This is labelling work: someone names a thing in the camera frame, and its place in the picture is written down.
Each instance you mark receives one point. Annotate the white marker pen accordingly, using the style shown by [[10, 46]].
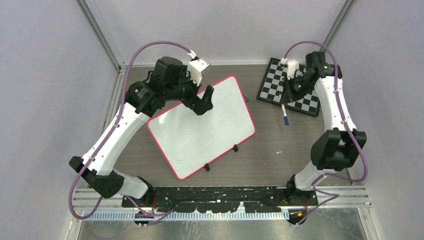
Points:
[[284, 112]]

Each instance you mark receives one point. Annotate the black and white chessboard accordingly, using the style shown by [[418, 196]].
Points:
[[271, 89]]

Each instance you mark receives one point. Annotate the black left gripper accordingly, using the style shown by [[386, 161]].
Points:
[[198, 105]]

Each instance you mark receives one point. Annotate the blue marker cap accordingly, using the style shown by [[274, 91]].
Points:
[[286, 121]]

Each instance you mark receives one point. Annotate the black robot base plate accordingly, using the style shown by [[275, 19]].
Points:
[[228, 199]]

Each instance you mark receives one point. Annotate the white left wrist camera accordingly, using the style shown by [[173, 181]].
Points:
[[197, 67]]

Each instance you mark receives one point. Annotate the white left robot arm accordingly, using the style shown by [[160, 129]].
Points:
[[170, 80]]

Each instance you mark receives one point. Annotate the aluminium frame rail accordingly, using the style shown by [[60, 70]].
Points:
[[337, 197]]

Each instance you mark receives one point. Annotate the black whiteboard stand clip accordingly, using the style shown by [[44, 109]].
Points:
[[207, 167], [235, 148]]

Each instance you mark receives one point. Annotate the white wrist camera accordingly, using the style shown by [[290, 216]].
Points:
[[197, 67], [292, 66]]

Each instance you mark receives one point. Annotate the pink-framed whiteboard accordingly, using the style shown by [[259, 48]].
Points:
[[189, 142]]

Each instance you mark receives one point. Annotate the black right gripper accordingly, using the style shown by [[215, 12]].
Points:
[[289, 95]]

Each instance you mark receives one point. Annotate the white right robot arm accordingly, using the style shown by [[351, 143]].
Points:
[[341, 143]]

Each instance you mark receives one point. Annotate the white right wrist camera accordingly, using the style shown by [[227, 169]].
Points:
[[292, 66]]

